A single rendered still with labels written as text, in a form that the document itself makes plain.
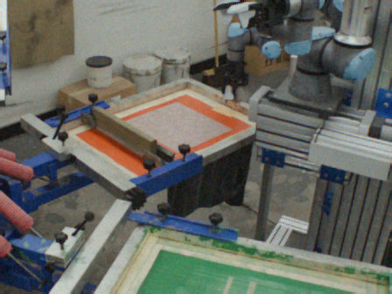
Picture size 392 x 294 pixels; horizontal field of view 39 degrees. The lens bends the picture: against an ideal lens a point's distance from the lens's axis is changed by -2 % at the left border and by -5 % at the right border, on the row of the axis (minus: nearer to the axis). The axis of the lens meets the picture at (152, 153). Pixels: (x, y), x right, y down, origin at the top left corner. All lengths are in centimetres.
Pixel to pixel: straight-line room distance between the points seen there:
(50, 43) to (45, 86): 37
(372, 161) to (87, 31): 302
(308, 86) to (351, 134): 21
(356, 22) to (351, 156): 42
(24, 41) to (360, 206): 265
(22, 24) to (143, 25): 117
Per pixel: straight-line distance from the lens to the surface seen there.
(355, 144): 191
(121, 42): 470
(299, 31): 162
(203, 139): 229
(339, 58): 185
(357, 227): 241
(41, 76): 435
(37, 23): 416
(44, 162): 199
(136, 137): 211
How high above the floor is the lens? 206
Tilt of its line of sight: 30 degrees down
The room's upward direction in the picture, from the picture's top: straight up
